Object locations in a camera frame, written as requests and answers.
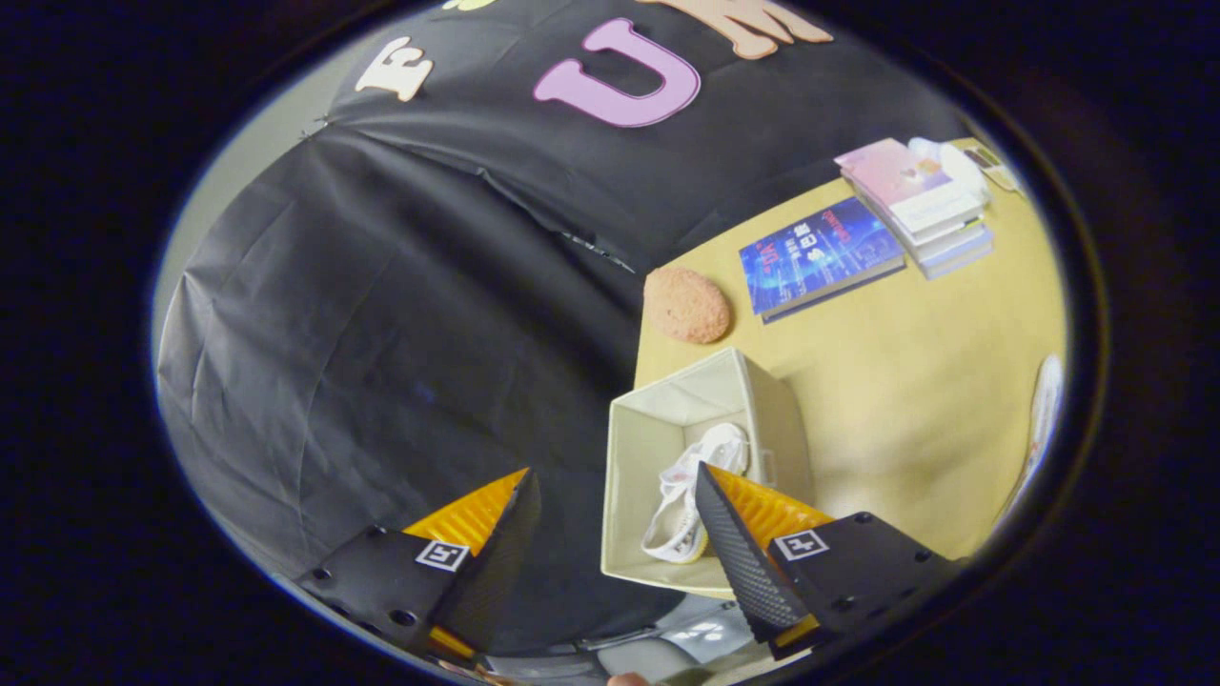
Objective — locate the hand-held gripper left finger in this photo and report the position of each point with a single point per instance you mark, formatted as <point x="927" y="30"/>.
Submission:
<point x="496" y="572"/>

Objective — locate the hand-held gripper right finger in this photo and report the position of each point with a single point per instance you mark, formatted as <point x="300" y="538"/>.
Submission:
<point x="743" y="572"/>

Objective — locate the white canvas shoe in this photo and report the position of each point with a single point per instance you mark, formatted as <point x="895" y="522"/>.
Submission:
<point x="1046" y="410"/>
<point x="681" y="514"/>

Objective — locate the brown fabric storage box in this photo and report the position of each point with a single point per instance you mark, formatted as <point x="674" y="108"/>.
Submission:
<point x="648" y="448"/>

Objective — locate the black backdrop cloth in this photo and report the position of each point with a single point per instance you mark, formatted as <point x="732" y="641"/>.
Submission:
<point x="381" y="333"/>

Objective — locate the orange sponge ball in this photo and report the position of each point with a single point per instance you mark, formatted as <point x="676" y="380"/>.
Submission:
<point x="686" y="305"/>

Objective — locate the pale blue cover book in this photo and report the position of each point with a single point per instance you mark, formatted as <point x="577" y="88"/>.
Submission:
<point x="958" y="260"/>

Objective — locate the white green-edged book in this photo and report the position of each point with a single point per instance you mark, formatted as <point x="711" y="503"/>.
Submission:
<point x="953" y="241"/>

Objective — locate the pink cover book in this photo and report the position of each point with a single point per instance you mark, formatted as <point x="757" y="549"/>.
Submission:
<point x="896" y="176"/>

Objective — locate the white fluffy plush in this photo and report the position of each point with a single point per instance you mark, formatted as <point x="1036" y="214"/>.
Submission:
<point x="958" y="167"/>

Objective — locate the white divided snack tray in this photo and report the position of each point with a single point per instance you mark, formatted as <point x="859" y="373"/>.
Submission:
<point x="996" y="171"/>

